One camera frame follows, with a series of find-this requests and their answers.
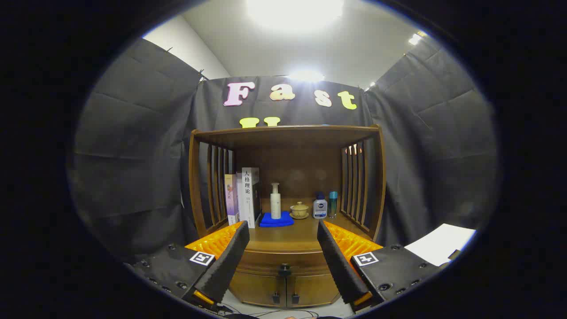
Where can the wooden cabinet door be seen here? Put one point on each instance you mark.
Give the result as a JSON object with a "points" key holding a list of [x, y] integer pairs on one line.
{"points": [[312, 288], [257, 288]]}

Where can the brown wooden countertop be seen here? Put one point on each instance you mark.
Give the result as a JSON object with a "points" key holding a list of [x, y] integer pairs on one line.
{"points": [[288, 237]]}

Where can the large ceiling light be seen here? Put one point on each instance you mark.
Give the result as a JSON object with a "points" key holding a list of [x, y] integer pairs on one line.
{"points": [[294, 11]]}

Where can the white pump bottle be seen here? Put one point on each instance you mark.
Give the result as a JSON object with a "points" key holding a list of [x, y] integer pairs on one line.
{"points": [[275, 206]]}

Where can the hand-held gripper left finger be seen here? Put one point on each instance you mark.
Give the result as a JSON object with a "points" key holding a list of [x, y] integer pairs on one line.
{"points": [[230, 261]]}

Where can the yellow lidded teacup with saucer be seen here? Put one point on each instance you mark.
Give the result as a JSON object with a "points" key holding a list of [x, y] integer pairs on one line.
{"points": [[299, 210]]}

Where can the purple book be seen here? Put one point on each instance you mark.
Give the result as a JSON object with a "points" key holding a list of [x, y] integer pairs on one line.
{"points": [[230, 199]]}

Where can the white lotion bottle blue cap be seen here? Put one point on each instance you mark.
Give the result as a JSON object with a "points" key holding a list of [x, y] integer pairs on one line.
{"points": [[320, 209]]}

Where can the thin white book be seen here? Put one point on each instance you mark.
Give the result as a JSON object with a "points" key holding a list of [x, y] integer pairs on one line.
{"points": [[239, 195]]}

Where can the folded blue cloth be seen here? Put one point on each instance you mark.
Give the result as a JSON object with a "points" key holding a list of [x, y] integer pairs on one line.
{"points": [[277, 223]]}

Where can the white table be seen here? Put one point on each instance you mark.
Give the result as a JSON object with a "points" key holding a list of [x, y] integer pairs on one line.
{"points": [[438, 243]]}

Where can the thick white book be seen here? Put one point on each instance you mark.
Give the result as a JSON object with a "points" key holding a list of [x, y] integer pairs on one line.
{"points": [[249, 199]]}

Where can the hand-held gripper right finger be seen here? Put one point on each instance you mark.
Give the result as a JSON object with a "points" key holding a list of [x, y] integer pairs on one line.
{"points": [[339, 261]]}

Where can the small ceiling light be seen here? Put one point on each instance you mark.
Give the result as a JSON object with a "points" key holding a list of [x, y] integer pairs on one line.
{"points": [[305, 75], [415, 39]]}

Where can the brown wooden drawer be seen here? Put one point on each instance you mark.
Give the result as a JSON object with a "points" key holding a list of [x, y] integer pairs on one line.
{"points": [[266, 261]]}

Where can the brown wooden cabinet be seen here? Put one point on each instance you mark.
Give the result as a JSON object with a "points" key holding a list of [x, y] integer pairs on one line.
{"points": [[301, 168]]}

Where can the teal blue bottle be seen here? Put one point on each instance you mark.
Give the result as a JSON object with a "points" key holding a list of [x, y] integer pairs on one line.
{"points": [[332, 206]]}

